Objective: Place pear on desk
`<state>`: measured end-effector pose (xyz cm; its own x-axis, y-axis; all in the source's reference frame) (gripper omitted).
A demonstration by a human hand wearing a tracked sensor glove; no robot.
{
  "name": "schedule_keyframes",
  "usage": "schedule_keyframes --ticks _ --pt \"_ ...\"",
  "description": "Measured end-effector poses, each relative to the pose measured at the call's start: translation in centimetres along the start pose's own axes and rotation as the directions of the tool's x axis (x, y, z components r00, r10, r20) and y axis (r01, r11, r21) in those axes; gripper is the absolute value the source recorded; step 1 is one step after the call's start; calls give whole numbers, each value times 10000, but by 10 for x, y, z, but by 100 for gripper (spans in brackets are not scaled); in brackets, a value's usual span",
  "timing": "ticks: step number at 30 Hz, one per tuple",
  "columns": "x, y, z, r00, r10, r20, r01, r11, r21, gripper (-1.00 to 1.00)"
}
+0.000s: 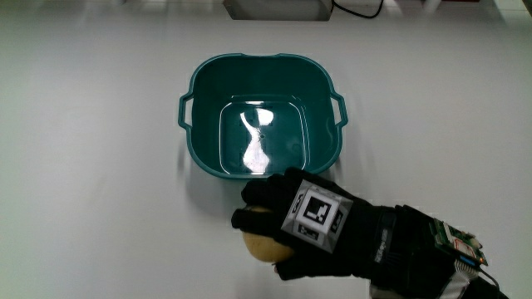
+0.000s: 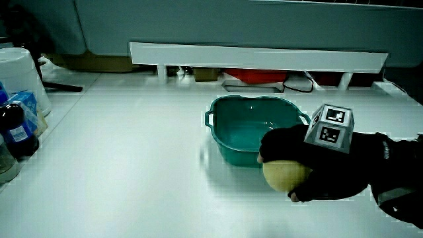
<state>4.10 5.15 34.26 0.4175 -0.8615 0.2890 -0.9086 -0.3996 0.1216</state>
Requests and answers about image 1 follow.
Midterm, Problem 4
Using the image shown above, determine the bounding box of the person's right hand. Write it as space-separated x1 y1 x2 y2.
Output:
230 166 397 282

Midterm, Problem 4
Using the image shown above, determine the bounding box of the yellow pear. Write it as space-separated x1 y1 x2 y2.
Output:
242 204 296 263

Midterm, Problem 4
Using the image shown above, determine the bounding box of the person's right forearm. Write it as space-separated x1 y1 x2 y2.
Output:
368 204 510 299

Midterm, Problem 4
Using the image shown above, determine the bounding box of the white desk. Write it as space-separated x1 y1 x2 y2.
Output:
0 0 532 299

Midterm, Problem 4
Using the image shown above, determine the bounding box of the teal plastic basin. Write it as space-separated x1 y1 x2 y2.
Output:
177 52 349 180

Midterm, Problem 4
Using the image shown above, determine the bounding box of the grey metal box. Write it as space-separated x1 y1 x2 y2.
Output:
222 0 335 22

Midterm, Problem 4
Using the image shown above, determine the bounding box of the black cable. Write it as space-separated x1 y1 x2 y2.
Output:
332 0 385 20

